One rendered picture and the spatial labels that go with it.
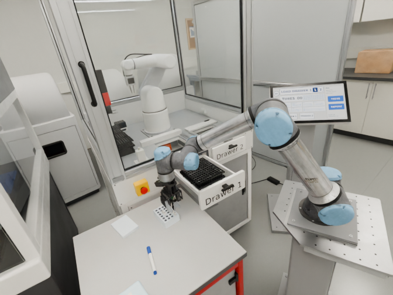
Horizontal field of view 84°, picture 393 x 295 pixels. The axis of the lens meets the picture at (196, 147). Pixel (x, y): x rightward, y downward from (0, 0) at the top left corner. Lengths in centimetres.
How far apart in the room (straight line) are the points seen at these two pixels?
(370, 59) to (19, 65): 490
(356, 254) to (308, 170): 42
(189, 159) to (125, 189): 50
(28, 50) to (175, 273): 374
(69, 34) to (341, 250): 136
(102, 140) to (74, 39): 43
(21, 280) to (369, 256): 130
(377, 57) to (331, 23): 161
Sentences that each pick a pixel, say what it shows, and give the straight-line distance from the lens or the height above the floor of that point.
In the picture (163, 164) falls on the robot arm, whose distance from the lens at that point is 94.
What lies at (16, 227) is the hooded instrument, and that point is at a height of 106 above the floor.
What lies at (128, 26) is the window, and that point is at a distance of 113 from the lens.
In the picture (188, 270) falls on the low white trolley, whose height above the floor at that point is 76.
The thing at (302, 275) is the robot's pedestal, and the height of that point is 40.
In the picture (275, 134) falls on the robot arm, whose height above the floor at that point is 127.
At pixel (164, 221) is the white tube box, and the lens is 113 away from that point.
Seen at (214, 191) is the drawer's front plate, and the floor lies 90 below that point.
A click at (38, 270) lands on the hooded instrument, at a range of 110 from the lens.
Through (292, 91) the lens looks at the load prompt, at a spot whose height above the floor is 115.
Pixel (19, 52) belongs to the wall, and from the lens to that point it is 415.
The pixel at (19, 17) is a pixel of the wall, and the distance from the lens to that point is 420.
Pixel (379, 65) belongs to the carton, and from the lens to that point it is 395.
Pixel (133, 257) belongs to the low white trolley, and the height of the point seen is 76.
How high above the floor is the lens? 157
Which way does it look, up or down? 26 degrees down
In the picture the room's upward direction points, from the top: 7 degrees counter-clockwise
